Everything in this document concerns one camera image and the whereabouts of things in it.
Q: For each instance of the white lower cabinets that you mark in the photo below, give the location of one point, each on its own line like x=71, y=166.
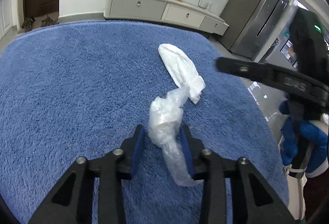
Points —
x=7, y=13

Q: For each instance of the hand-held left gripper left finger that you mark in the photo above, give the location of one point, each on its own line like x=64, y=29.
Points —
x=137, y=152

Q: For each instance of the white television cabinet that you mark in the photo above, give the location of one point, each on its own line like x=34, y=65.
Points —
x=144, y=7

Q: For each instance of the white router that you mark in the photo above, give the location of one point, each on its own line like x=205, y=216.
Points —
x=208, y=5

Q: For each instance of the clear plastic bag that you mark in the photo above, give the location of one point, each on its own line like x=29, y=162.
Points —
x=164, y=123

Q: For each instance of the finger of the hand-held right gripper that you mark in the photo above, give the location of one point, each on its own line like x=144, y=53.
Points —
x=257, y=71

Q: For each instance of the grey refrigerator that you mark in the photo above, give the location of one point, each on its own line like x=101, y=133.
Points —
x=254, y=13

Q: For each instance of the white tissue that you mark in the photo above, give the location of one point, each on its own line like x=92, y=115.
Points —
x=180, y=67

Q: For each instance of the person's right hand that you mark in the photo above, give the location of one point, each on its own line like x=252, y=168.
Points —
x=317, y=141

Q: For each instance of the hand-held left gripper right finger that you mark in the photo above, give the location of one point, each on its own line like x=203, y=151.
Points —
x=185, y=144

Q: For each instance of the brown shoe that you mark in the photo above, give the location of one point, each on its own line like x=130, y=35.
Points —
x=28, y=24
x=48, y=21

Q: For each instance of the white garment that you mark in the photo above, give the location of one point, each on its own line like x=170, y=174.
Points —
x=295, y=195

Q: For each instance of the blue fluffy blanket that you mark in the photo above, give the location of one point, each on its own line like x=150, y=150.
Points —
x=64, y=85

